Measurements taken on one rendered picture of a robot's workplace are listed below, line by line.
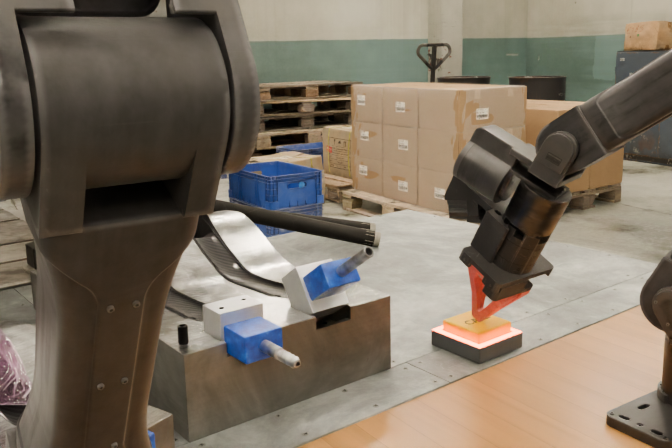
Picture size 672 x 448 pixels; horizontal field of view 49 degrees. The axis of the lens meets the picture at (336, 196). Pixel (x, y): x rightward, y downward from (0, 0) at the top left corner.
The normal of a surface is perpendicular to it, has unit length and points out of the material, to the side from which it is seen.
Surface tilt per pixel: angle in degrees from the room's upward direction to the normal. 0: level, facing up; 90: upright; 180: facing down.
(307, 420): 0
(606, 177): 90
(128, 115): 94
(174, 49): 51
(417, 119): 83
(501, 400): 0
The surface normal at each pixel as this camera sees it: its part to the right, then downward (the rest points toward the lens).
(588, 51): -0.88, 0.11
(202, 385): 0.62, 0.14
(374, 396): -0.02, -0.98
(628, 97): -0.52, 0.05
